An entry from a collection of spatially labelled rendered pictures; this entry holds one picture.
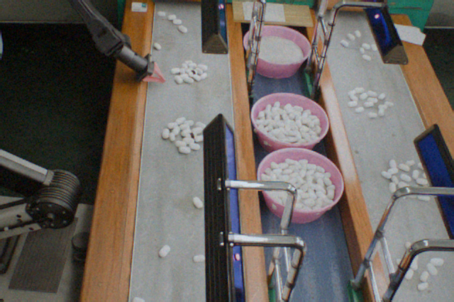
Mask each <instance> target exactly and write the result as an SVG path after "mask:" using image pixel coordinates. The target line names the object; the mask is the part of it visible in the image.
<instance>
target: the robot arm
mask: <svg viewBox="0 0 454 302"><path fill-rule="evenodd" d="M68 2H69V3H70V4H71V6H72V7H73V9H74V10H75V11H76V12H77V13H78V14H79V16H80V17H81V19H82V20H83V21H84V23H85V25H86V27H87V29H88V31H89V32H90V34H91V35H92V36H93V37H92V39H93V40H94V42H95V43H96V44H95V47H96V48H97V50H98V51H99V52H100V53H102V54H105V55H106V56H107V57H108V56H109V55H110V54H112V53H113V52H114V54H113V57H114V58H116V59H117V60H118V61H120V62H122V63H123V64H124V65H126V66H127V67H129V68H130V69H132V70H133V71H134V72H136V81H137V82H141V81H142V80H143V81H144V82H159V83H165V82H166V79H165V78H164V76H163V74H161V72H160V70H159V68H158V66H157V64H156V62H154V61H152V62H150V57H151V56H152V55H151V54H149V53H148V54H147V55H146V56H145V57H142V56H140V55H139V54H138V53H136V52H134V51H133V50H132V49H131V39H130V37H129V36H128V35H126V34H122V33H120V32H119V31H117V30H116V29H115V28H114V27H113V26H112V25H111V24H110V23H109V22H108V21H107V20H106V19H105V18H104V17H103V16H102V15H101V14H100V13H99V12H98V11H97V10H96V9H95V8H94V7H93V6H92V4H91V3H90V2H89V0H68ZM152 74H156V75H157V76H159V78H157V77H155V76H153V75H152Z"/></svg>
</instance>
